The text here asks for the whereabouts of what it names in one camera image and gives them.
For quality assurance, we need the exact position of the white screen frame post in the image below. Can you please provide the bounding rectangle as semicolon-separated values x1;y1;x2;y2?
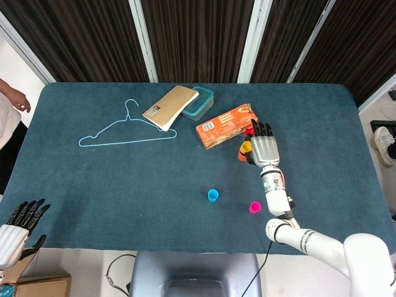
0;11;57;85
286;0;337;84
237;0;273;84
128;0;159;83

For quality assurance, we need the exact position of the brown cover notebook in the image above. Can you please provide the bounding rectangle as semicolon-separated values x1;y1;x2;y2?
142;85;200;132

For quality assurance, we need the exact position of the clear container with teal lid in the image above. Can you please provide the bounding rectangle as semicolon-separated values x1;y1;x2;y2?
181;85;215;121

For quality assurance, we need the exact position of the white sneaker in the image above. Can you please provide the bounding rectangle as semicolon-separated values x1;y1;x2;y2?
372;126;396;167

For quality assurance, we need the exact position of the black cable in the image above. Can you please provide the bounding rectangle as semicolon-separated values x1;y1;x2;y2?
241;241;273;297

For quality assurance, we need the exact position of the dark slatted screen panel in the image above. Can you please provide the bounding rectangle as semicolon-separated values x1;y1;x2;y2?
0;0;150;84
140;0;256;84
250;0;329;84
293;0;396;106

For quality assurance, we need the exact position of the teal tablecloth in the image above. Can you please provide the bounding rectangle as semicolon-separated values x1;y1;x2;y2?
0;82;391;256

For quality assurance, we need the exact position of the bystander in white shirt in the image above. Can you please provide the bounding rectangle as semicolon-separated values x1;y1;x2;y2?
0;77;32;196

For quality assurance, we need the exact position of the brown cardboard carton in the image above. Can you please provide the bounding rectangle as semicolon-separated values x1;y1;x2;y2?
0;272;72;297

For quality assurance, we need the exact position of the light blue wire hanger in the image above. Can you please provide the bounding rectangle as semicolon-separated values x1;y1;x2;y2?
78;98;178;148

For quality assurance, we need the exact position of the orange cardboard box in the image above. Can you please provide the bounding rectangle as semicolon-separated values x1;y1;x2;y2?
195;103;258;150

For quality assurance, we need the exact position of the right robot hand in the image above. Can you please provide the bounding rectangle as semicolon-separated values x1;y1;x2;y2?
239;119;282;170

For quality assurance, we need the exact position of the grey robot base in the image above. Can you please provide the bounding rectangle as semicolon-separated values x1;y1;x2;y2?
129;251;263;297

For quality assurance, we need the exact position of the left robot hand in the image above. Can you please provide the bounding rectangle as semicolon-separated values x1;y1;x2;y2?
0;197;52;270

